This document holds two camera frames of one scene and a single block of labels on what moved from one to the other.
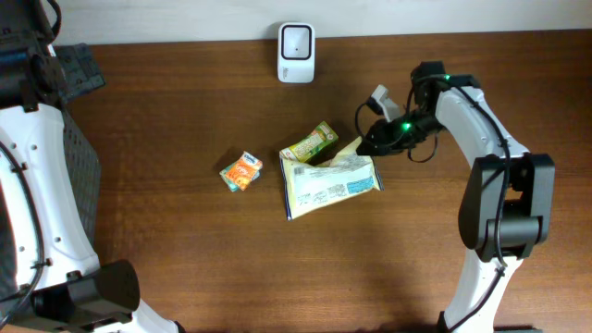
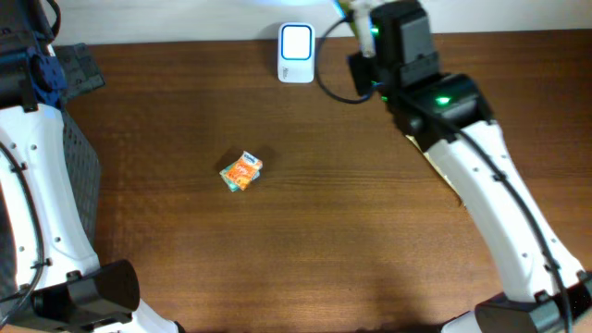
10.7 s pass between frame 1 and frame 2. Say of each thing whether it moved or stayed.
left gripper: stayed
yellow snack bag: moved
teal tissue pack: stayed
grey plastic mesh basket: stayed
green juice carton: moved
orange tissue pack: stayed
